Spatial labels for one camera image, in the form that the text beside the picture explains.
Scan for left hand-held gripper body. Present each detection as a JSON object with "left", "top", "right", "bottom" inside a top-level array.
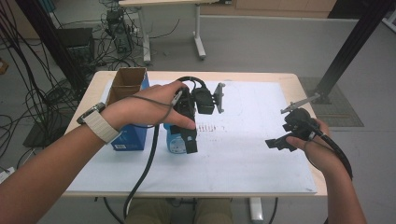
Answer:
[{"left": 171, "top": 82, "right": 226, "bottom": 130}]

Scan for thick black gripper cable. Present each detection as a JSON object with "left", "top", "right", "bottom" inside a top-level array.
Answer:
[
  {"left": 122, "top": 123, "right": 161, "bottom": 220},
  {"left": 307, "top": 122, "right": 355, "bottom": 182}
]

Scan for light wooden table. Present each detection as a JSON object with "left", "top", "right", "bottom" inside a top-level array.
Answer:
[{"left": 61, "top": 70, "right": 329, "bottom": 222}]

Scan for wristwatch with white band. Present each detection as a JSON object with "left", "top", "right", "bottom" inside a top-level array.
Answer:
[{"left": 76, "top": 102, "right": 123, "bottom": 145}]

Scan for white table mat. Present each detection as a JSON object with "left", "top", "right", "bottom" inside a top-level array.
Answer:
[{"left": 65, "top": 79, "right": 318, "bottom": 194}]

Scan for black equipment box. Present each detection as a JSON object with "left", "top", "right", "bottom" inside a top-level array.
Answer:
[{"left": 55, "top": 27, "right": 96, "bottom": 64}]

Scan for blue bottle with white cap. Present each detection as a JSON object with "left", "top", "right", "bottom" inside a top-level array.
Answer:
[{"left": 163, "top": 122, "right": 189, "bottom": 154}]

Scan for grey floor mat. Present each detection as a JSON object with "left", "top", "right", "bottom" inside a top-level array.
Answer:
[{"left": 298, "top": 76, "right": 365, "bottom": 128}]

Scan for white-legged desk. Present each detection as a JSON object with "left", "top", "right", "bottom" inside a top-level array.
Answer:
[{"left": 118, "top": 0, "right": 233, "bottom": 64}]

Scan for black cable loop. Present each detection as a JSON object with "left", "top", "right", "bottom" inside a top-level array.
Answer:
[{"left": 176, "top": 76, "right": 208, "bottom": 91}]

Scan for person's right hand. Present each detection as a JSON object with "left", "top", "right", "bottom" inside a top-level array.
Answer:
[{"left": 285, "top": 119, "right": 334, "bottom": 175}]

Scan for thin grey cord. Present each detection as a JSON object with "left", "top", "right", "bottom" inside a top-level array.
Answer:
[{"left": 123, "top": 91, "right": 184, "bottom": 125}]

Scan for black metal post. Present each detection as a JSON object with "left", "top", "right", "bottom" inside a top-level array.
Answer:
[
  {"left": 312, "top": 0, "right": 396, "bottom": 105},
  {"left": 14, "top": 0, "right": 90, "bottom": 92}
]

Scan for blue cardboard box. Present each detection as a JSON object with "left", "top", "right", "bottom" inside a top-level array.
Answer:
[{"left": 105, "top": 66, "right": 151, "bottom": 152}]

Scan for person's left hand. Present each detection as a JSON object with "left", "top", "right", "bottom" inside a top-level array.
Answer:
[{"left": 101, "top": 80, "right": 197, "bottom": 133}]

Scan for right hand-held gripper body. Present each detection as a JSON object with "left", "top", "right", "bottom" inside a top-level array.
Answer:
[{"left": 279, "top": 92, "right": 322, "bottom": 142}]

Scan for tangle of black floor cables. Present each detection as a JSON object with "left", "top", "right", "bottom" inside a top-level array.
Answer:
[{"left": 0, "top": 0, "right": 132, "bottom": 162}]

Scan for black computer tower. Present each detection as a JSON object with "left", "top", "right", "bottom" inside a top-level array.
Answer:
[{"left": 105, "top": 8, "right": 135, "bottom": 54}]

